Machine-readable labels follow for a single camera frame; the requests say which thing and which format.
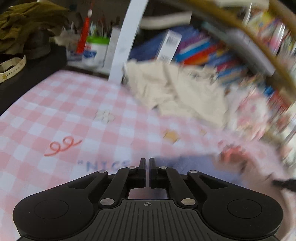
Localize purple and pink knit sweater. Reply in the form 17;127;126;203
128;153;287;202

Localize pink checkered cartoon desk mat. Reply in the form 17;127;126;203
1;71;285;240

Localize white pink plush bunny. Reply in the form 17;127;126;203
227;89;271;141

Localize cream canvas tote bag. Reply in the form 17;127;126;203
124;60;228;128

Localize white boxed book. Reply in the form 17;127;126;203
156;30;182;64

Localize white lotion bottle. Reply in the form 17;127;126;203
82;36;110;67

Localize row of colourful books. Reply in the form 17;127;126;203
129;22;276;85

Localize white wrist watch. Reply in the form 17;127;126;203
0;55;27;83

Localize olive green garment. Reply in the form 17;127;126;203
1;1;69;59

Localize white bookshelf frame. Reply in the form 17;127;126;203
108;0;149;85

